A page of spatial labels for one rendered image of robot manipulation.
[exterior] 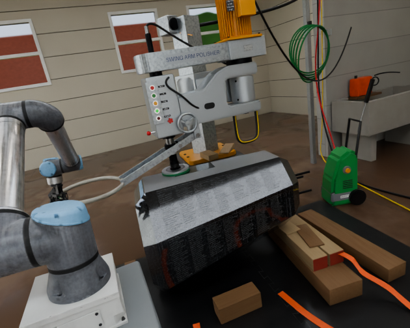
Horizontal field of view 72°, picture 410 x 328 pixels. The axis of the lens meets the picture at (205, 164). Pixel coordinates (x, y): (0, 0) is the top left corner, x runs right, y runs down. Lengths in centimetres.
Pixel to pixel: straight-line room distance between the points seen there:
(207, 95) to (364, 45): 344
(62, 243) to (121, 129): 720
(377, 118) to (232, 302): 323
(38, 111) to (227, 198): 122
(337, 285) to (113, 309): 150
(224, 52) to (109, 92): 603
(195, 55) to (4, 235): 158
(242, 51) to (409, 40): 409
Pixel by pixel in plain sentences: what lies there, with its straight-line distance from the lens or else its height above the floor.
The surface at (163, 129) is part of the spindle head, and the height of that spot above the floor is 122.
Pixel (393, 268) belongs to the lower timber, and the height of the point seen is 12.
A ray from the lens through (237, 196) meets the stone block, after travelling 197.
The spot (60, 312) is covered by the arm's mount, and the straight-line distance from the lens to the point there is 99.
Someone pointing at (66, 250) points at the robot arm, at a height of 113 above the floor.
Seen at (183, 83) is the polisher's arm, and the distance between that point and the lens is 272.
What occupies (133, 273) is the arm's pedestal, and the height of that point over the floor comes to 85.
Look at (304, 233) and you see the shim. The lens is 239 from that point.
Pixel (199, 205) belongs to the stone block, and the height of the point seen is 72.
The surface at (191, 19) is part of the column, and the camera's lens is 283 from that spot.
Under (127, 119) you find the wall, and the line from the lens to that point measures 799.
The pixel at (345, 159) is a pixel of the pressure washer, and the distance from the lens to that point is 316.
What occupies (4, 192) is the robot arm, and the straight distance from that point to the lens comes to 110.
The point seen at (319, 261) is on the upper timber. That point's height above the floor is 21.
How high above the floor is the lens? 154
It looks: 17 degrees down
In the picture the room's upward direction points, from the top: 10 degrees counter-clockwise
